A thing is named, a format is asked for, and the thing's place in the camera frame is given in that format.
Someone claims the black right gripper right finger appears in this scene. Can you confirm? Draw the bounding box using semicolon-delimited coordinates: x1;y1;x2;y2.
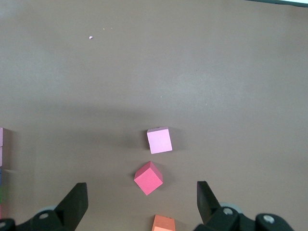
193;180;295;231

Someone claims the red foam block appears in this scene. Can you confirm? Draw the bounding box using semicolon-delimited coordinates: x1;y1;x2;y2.
133;160;163;196

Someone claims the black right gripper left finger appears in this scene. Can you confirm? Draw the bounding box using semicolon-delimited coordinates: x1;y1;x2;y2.
0;182;89;231

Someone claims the brown paper table cover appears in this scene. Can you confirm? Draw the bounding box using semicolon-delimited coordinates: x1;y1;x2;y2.
0;0;308;231

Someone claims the orange foam block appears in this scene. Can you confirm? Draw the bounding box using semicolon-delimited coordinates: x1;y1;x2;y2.
151;214;176;231

